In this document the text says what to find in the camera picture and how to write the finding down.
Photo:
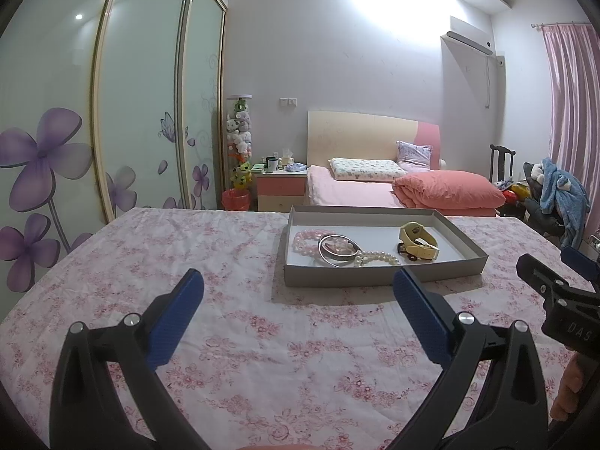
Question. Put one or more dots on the lilac pillow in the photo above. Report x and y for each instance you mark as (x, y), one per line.
(415, 154)

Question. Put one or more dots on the dark wooden chair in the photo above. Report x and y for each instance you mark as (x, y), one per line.
(501, 164)

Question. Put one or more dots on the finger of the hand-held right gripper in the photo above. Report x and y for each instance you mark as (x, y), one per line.
(539, 274)
(579, 260)

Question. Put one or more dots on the pink floral blanket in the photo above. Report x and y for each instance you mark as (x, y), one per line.
(281, 337)

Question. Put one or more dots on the colourful toy pile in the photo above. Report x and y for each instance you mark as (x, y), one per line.
(514, 192)

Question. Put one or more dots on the floral sliding door wardrobe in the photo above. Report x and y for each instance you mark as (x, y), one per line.
(140, 79)

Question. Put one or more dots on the grey chair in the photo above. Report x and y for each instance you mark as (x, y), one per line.
(539, 215)

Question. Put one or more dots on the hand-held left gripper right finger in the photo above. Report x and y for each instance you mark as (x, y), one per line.
(419, 314)

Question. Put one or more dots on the red trash bin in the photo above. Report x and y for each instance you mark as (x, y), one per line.
(235, 200)

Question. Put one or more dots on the light blue cloth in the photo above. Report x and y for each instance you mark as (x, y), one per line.
(295, 168)

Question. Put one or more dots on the white patterned pillow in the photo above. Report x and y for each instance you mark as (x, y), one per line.
(365, 168)

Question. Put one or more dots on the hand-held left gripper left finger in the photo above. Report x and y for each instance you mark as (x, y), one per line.
(176, 323)

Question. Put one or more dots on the folded coral quilt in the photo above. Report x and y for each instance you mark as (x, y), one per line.
(445, 190)

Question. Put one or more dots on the pink sheet bed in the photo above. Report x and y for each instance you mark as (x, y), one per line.
(347, 190)

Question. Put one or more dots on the silver bangle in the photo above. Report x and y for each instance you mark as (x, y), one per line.
(321, 251)

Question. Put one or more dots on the curtain rod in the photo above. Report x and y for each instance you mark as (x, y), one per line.
(562, 22)

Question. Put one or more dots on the green yellow plush toy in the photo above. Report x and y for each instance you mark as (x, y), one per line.
(242, 176)

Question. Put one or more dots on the white air conditioner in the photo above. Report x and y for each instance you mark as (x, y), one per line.
(468, 40)

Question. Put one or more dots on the white wall switch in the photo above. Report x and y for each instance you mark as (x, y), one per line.
(288, 101)

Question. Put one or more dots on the cream and pink headboard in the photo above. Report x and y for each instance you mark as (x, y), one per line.
(356, 136)

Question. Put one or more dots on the pink curtain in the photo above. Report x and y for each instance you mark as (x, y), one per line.
(574, 103)

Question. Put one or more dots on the blue plush garment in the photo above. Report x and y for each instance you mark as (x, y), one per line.
(565, 192)

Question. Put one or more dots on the person's right hand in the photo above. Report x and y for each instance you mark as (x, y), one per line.
(569, 391)

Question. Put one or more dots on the clear tube of plush toys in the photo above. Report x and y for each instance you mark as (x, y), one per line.
(239, 131)

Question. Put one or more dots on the black and white mug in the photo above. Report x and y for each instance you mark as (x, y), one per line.
(273, 165)

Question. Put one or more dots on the grey shallow cardboard tray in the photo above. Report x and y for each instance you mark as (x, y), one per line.
(337, 275)

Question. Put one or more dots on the pink and cream nightstand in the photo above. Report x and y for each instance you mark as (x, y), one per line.
(281, 192)

